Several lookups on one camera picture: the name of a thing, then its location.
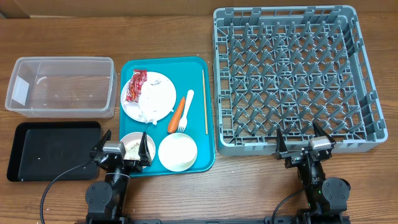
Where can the white plastic fork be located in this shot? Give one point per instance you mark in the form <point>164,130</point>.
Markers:
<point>183,121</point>

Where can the wooden chopstick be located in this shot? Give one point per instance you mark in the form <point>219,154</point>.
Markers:
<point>204,102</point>

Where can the white bowl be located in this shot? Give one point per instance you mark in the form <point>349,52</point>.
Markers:
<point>177,152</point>

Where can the clear plastic bin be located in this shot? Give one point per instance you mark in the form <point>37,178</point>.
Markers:
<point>63,87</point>

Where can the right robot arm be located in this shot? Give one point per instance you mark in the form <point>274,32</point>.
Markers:
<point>327,197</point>

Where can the teal serving tray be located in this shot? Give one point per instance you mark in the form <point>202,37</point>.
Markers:
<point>186,74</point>

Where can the white tissue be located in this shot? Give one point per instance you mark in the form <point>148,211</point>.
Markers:
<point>156,100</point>

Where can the grey dishwasher rack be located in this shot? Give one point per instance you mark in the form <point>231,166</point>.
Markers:
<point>284,69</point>

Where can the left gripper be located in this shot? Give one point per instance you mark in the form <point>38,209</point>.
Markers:
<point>136,166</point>

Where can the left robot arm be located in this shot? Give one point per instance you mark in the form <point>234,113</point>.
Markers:
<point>106,198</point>

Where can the food scraps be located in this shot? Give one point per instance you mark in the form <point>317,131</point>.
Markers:
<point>132,150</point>

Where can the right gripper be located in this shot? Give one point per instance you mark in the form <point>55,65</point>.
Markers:
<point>292,157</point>

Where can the red snack wrapper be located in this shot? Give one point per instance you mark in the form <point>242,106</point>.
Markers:
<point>136,85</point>

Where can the black plastic tray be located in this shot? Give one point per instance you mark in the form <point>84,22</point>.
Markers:
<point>43,150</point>

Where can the orange carrot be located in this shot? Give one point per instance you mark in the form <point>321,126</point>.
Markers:
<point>174,122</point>

